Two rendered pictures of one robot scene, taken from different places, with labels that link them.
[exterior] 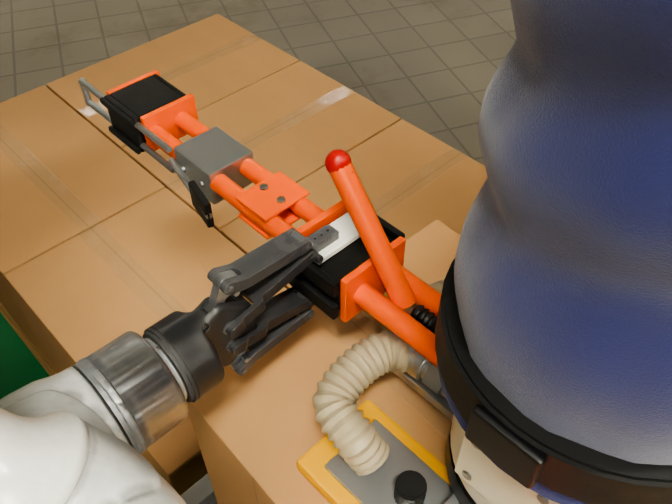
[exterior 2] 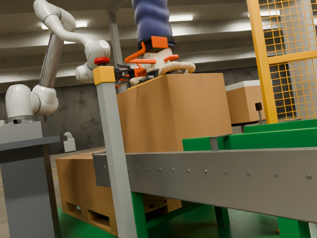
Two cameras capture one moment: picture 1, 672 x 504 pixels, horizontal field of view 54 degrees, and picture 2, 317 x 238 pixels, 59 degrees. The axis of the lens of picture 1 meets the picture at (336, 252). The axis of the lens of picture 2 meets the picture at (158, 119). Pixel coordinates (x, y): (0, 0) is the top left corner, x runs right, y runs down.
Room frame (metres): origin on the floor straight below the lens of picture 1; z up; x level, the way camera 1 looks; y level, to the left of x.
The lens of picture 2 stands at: (-1.40, -0.30, 0.71)
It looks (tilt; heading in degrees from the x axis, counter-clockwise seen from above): 1 degrees up; 6
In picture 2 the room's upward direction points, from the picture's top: 9 degrees counter-clockwise
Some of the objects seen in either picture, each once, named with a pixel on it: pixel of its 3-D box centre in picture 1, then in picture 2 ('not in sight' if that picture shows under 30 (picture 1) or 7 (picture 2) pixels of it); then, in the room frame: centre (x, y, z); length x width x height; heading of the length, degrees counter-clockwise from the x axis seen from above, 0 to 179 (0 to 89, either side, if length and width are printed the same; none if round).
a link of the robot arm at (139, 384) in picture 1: (136, 389); not in sight; (0.30, 0.17, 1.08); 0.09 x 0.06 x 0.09; 44
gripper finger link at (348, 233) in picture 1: (334, 237); not in sight; (0.45, 0.00, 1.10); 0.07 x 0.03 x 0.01; 134
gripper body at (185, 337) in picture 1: (207, 339); (115, 74); (0.35, 0.11, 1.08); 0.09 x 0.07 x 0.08; 134
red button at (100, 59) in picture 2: not in sight; (102, 63); (-0.22, 0.03, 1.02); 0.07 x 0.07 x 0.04
